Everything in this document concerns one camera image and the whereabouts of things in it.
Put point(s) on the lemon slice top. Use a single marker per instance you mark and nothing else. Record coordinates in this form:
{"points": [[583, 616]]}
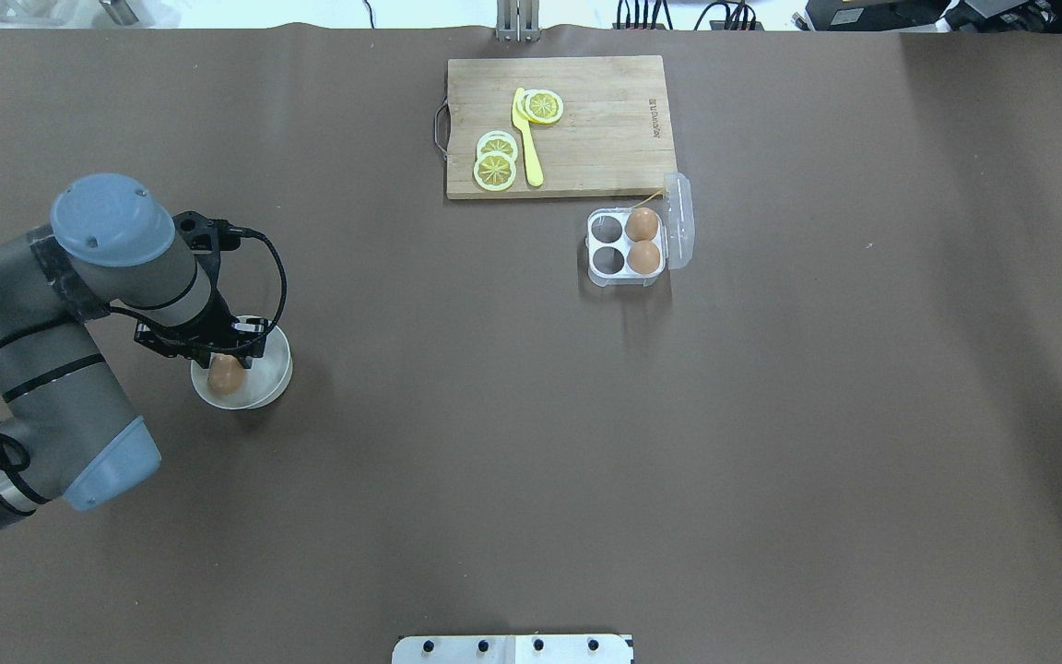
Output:
{"points": [[540, 106]]}

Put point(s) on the brown egg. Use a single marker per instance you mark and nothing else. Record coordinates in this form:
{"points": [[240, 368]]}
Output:
{"points": [[642, 225], [644, 258]]}

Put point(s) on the lemon slice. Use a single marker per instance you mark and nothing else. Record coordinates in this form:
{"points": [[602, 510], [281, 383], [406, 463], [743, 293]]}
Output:
{"points": [[497, 141], [540, 106], [495, 171]]}

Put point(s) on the wooden cutting board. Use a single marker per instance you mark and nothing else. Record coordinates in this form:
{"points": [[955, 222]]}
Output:
{"points": [[614, 136]]}

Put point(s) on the brown egg packed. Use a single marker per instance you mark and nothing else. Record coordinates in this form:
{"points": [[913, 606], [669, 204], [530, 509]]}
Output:
{"points": [[225, 375]]}

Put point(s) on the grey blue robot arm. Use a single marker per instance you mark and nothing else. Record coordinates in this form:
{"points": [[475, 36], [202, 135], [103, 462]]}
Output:
{"points": [[67, 429]]}

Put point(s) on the clear plastic egg box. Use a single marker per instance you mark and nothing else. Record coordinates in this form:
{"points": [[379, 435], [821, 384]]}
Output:
{"points": [[606, 244]]}

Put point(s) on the white bowl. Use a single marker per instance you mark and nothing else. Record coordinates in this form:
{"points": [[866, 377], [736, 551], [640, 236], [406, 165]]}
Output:
{"points": [[268, 376]]}

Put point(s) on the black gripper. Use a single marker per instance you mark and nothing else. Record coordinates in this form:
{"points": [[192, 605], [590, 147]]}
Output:
{"points": [[215, 325]]}

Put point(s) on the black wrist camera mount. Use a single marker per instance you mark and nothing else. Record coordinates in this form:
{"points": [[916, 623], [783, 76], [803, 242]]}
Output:
{"points": [[208, 239]]}

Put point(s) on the lemon slice middle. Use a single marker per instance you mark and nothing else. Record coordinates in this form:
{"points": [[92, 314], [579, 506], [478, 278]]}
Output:
{"points": [[497, 141]]}

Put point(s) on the brown egg lower right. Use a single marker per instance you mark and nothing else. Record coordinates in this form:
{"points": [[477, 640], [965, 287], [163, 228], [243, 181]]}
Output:
{"points": [[644, 258]]}

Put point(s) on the aluminium frame post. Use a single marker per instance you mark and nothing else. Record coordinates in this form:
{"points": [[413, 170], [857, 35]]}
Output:
{"points": [[518, 21]]}

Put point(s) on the brown egg upper right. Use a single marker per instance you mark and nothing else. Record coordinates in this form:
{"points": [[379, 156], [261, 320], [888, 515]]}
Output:
{"points": [[642, 225]]}

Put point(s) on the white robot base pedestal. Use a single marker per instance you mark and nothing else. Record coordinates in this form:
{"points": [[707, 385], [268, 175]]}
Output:
{"points": [[515, 648]]}

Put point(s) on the lemon slice bottom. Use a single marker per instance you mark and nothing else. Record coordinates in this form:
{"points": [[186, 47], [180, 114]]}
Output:
{"points": [[495, 171]]}

